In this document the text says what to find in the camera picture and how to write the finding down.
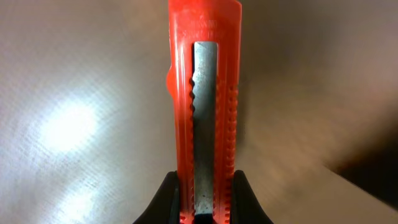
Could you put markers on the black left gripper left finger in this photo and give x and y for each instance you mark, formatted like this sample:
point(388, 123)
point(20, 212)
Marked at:
point(164, 208)

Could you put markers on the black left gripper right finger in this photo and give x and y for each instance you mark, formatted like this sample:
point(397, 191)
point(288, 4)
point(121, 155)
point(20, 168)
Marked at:
point(245, 207)

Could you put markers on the red utility knife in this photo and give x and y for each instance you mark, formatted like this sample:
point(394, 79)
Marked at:
point(205, 45)

